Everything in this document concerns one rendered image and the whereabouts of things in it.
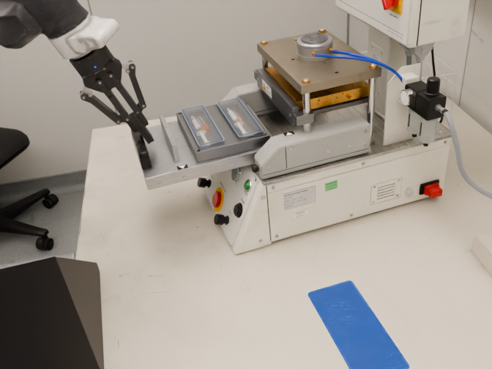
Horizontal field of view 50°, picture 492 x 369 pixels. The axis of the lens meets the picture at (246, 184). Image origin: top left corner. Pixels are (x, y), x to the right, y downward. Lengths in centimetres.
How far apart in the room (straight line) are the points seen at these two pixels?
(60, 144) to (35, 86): 33
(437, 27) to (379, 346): 62
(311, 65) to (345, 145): 19
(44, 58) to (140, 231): 150
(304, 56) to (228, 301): 55
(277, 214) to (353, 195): 19
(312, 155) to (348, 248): 23
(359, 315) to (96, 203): 75
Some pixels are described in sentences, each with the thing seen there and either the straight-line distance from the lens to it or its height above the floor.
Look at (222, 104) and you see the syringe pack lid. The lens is 127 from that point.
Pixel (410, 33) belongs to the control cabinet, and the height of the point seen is 118.
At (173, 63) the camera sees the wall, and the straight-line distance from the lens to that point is 266.
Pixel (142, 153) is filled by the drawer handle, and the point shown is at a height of 101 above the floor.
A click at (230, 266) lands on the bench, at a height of 75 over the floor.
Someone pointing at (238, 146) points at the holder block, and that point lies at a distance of 113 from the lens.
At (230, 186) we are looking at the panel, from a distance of 126.
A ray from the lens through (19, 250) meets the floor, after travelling 269.
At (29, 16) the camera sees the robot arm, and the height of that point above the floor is 130.
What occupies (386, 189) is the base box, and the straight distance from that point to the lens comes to 127.
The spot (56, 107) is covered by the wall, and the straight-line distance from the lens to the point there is 277.
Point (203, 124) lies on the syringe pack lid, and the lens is 119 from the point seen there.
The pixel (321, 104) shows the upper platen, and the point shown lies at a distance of 116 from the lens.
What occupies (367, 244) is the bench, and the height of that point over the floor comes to 75.
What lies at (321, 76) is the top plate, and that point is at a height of 111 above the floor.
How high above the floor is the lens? 156
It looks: 35 degrees down
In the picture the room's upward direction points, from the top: 6 degrees counter-clockwise
